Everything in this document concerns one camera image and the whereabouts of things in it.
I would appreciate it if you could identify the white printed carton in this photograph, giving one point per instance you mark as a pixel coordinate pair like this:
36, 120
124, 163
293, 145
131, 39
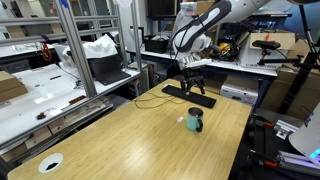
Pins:
238, 94

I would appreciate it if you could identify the red and white sticker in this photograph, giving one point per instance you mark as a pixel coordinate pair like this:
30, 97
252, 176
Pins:
179, 119

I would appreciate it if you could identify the small red and black item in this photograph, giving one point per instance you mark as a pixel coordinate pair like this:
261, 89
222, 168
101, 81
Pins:
40, 116

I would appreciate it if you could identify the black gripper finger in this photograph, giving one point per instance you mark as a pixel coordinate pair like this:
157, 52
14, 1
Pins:
202, 85
185, 85

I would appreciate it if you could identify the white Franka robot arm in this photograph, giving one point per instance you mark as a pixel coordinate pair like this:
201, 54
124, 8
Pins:
203, 23

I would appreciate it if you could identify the black camera on stand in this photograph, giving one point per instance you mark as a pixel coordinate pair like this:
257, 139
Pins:
266, 44

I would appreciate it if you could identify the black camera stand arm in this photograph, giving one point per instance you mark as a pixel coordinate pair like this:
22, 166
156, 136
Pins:
300, 76

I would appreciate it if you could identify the black computer keyboard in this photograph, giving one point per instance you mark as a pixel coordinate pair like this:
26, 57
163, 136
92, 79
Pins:
191, 97

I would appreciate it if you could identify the large white and cardboard box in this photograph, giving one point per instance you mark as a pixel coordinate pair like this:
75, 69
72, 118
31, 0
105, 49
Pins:
248, 55

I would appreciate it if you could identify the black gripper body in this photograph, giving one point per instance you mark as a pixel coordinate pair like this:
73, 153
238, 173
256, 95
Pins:
191, 74

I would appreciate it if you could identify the black open laptop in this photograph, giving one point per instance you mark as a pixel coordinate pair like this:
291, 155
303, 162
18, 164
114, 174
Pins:
106, 68

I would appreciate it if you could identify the white rounded device blue light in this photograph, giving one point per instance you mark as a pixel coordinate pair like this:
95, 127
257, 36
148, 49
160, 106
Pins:
308, 136

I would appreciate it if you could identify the white round table grommet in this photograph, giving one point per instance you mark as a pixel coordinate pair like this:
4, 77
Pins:
42, 160

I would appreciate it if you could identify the silver aluminium extrusion bars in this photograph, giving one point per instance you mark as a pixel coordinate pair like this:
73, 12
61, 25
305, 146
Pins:
296, 161

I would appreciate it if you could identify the black cart with orange clamps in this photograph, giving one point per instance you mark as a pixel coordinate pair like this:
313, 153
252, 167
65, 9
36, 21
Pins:
266, 140

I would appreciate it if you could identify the brown cardboard box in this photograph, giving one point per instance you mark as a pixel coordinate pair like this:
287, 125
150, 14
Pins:
11, 87

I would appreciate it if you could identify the black storage bin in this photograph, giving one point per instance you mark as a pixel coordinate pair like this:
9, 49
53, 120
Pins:
156, 45

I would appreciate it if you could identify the aluminium extrusion shelf frame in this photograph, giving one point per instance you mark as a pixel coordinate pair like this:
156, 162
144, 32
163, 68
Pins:
78, 56

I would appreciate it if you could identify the white plastic sheet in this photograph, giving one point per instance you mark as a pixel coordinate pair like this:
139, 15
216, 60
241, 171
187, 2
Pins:
96, 46

